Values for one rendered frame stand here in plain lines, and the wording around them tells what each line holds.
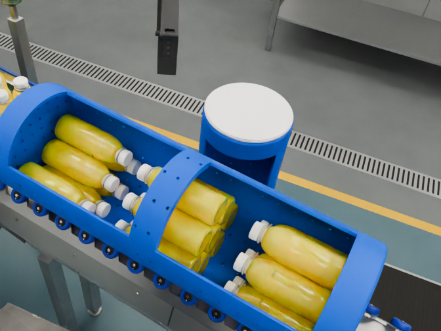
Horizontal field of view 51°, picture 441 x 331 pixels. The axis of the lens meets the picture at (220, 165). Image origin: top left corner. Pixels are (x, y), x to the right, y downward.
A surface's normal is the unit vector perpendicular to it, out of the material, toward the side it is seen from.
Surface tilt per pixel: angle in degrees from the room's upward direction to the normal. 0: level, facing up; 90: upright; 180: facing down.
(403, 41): 0
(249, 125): 0
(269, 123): 0
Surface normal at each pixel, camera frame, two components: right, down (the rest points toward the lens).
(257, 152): 0.17, 0.73
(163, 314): -0.43, 0.33
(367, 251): 0.21, -0.80
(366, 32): 0.11, -0.68
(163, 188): -0.10, -0.39
